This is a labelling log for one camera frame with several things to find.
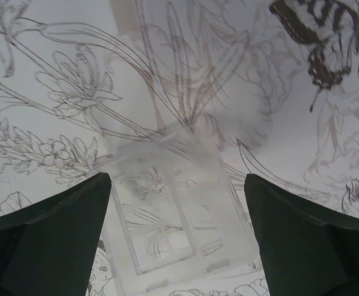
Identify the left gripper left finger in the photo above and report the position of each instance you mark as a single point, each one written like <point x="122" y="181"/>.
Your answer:
<point x="48" y="248"/>

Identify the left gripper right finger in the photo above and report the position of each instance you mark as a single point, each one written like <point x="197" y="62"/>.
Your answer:
<point x="305" y="248"/>

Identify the clear plastic fuse box lid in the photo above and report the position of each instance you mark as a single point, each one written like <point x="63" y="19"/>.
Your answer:
<point x="173" y="214"/>

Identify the floral patterned mat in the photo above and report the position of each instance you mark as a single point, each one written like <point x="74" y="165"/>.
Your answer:
<point x="274" y="84"/>

